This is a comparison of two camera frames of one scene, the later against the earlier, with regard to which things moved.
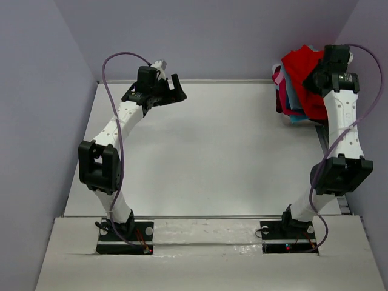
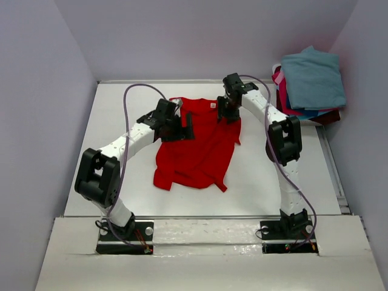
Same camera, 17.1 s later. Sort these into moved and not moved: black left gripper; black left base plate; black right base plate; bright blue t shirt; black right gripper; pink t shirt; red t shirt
Moved: red t shirt; black left gripper; black right gripper; bright blue t shirt
Not moved: black right base plate; black left base plate; pink t shirt
